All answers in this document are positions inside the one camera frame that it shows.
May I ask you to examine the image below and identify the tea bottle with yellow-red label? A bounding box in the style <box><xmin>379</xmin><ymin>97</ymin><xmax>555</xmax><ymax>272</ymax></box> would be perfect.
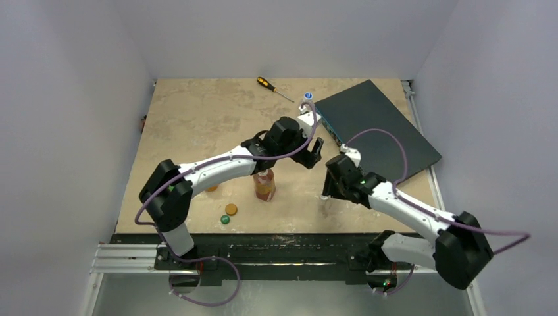
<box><xmin>253</xmin><ymin>169</ymin><xmax>276</xmax><ymax>202</ymax></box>

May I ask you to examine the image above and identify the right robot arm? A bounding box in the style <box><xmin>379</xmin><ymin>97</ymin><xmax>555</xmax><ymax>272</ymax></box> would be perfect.
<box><xmin>323</xmin><ymin>154</ymin><xmax>494</xmax><ymax>290</ymax></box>

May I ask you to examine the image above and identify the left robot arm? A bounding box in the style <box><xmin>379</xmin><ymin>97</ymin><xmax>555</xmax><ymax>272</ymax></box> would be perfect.
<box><xmin>139</xmin><ymin>113</ymin><xmax>323</xmax><ymax>269</ymax></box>

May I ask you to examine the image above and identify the orange bottle cap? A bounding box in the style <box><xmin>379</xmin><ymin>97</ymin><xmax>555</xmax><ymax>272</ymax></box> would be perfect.
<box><xmin>225</xmin><ymin>203</ymin><xmax>238</xmax><ymax>216</ymax></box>

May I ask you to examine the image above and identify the green bottle cap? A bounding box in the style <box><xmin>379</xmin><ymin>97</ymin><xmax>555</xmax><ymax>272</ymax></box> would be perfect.
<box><xmin>220</xmin><ymin>215</ymin><xmax>230</xmax><ymax>224</ymax></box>

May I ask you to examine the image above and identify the yellow-black screwdriver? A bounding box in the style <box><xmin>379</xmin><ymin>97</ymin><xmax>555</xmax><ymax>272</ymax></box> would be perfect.
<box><xmin>256</xmin><ymin>76</ymin><xmax>294</xmax><ymax>103</ymax></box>

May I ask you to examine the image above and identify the dark blue network switch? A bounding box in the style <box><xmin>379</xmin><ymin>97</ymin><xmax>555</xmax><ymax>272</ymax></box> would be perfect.
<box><xmin>315</xmin><ymin>80</ymin><xmax>442</xmax><ymax>182</ymax></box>

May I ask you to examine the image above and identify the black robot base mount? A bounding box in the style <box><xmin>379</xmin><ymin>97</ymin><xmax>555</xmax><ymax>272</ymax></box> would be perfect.
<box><xmin>109</xmin><ymin>232</ymin><xmax>441</xmax><ymax>289</ymax></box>

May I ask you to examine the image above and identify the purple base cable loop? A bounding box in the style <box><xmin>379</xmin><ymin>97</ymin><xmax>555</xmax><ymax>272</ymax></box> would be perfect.
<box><xmin>168</xmin><ymin>255</ymin><xmax>243</xmax><ymax>307</ymax></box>

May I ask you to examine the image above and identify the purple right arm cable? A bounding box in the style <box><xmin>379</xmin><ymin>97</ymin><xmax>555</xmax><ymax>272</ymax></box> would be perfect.
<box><xmin>344</xmin><ymin>128</ymin><xmax>532</xmax><ymax>256</ymax></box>

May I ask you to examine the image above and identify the aluminium frame rail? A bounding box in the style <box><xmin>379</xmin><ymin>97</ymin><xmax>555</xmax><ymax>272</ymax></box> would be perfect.
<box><xmin>89</xmin><ymin>243</ymin><xmax>175</xmax><ymax>275</ymax></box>

